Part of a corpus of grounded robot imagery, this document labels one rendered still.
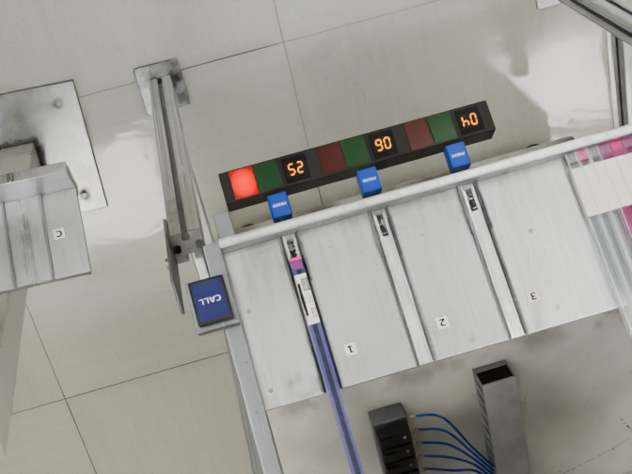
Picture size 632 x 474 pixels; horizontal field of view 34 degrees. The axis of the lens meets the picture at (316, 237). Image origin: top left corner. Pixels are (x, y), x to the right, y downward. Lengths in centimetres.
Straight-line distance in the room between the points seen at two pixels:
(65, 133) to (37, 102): 7
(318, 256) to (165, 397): 103
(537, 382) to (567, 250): 36
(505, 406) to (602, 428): 21
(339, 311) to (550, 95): 98
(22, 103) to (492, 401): 96
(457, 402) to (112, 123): 81
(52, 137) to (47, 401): 57
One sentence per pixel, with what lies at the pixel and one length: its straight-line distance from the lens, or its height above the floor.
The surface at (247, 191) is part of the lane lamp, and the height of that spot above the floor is 67.
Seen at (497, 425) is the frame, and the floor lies 66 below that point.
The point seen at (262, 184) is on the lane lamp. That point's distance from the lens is 125.
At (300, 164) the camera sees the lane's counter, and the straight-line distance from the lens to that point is 126.
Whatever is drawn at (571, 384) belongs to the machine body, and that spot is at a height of 62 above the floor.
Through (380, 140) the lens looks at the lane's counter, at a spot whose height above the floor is 66.
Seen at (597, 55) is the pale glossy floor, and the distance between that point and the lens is 209.
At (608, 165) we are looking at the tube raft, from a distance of 128.
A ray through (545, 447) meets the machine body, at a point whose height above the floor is 62.
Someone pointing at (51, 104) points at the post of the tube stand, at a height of 1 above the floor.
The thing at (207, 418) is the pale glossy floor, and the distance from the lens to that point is 224.
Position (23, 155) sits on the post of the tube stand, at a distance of 187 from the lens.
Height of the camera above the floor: 180
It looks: 62 degrees down
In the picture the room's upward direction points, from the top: 158 degrees clockwise
